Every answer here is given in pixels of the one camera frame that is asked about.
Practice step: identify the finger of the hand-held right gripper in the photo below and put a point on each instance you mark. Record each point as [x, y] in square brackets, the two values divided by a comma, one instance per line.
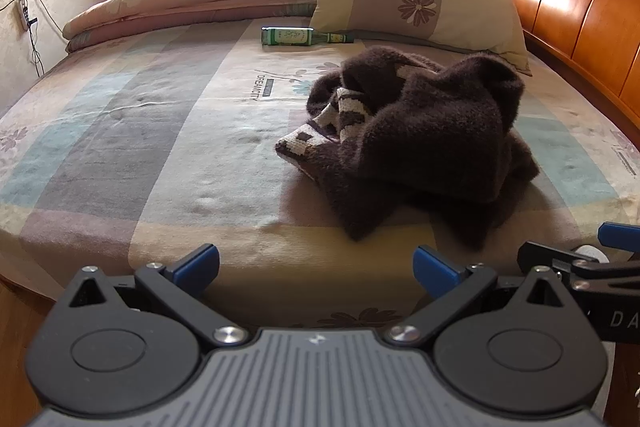
[620, 237]
[545, 254]

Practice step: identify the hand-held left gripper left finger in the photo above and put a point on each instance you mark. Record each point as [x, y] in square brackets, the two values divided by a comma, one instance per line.
[197, 269]

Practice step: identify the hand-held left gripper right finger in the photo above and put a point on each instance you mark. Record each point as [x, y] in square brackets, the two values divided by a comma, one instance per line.
[435, 274]

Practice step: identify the brown knit sweater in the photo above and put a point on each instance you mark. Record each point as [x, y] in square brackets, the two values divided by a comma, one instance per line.
[425, 132]

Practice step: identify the striped bed sheet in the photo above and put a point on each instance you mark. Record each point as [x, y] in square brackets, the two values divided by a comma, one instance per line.
[150, 132]

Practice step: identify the green glass bottle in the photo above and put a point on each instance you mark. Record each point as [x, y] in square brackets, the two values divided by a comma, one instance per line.
[290, 37]

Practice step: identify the wall power strip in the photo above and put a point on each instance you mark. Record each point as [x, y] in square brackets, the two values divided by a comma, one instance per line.
[23, 14]

